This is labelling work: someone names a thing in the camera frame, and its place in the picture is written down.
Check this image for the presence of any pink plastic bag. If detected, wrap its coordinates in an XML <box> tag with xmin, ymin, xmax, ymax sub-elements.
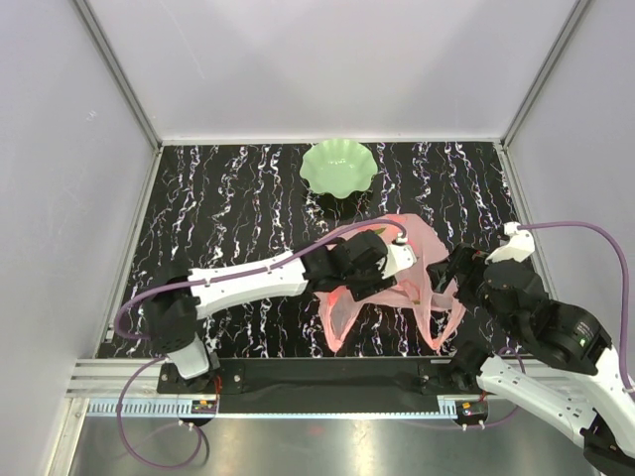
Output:
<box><xmin>317</xmin><ymin>213</ymin><xmax>465</xmax><ymax>352</ymax></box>

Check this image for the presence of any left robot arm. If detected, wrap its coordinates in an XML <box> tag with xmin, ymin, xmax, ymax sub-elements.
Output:
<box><xmin>142</xmin><ymin>230</ymin><xmax>416</xmax><ymax>393</ymax></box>

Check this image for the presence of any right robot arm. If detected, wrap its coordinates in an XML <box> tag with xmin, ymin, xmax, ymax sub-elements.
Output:
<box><xmin>427</xmin><ymin>238</ymin><xmax>634</xmax><ymax>475</ymax></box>

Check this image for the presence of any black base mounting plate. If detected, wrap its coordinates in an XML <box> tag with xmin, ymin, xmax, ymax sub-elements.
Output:
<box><xmin>157</xmin><ymin>357</ymin><xmax>483</xmax><ymax>395</ymax></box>

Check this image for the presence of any green scalloped bowl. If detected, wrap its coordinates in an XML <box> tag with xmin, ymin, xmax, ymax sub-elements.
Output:
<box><xmin>300</xmin><ymin>139</ymin><xmax>378</xmax><ymax>199</ymax></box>

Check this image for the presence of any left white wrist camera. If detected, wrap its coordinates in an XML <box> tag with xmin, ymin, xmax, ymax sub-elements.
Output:
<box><xmin>382</xmin><ymin>243</ymin><xmax>417</xmax><ymax>278</ymax></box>

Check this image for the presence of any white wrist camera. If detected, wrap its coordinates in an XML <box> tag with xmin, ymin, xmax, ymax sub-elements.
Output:
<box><xmin>382</xmin><ymin>243</ymin><xmax>417</xmax><ymax>278</ymax></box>
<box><xmin>485</xmin><ymin>222</ymin><xmax>536</xmax><ymax>264</ymax></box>

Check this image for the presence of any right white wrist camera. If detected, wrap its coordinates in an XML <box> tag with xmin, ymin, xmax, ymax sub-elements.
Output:
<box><xmin>485</xmin><ymin>222</ymin><xmax>536</xmax><ymax>264</ymax></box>

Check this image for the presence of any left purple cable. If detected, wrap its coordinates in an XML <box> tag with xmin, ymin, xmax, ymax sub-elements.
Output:
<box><xmin>112</xmin><ymin>219</ymin><xmax>410</xmax><ymax>469</ymax></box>

